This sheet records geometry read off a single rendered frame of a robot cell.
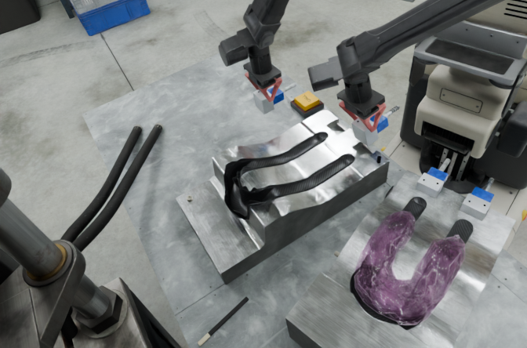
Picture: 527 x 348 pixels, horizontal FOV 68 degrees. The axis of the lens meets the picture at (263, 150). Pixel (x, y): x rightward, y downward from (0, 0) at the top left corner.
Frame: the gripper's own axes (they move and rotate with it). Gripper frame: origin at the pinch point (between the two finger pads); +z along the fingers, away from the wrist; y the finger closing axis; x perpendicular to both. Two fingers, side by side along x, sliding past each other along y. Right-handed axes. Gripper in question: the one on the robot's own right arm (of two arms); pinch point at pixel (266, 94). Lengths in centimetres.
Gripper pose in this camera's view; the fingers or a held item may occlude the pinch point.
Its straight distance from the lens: 114.3
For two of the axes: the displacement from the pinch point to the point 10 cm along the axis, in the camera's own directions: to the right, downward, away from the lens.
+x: 8.4, -4.7, 2.8
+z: 1.3, 6.7, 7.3
